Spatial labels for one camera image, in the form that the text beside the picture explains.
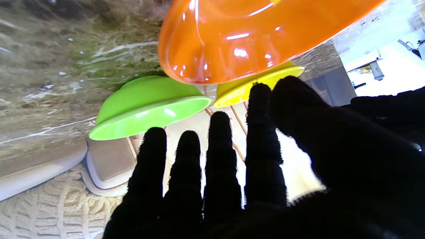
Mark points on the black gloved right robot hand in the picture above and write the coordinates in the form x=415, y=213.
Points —
x=298, y=186

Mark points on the yellow plastic bowl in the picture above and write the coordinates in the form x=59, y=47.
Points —
x=232, y=93

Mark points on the orange plastic bowl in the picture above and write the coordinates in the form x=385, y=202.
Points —
x=249, y=39

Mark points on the green plastic bowl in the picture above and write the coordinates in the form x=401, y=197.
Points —
x=146, y=103

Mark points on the beige sofa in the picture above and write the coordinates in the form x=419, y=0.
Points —
x=106, y=162

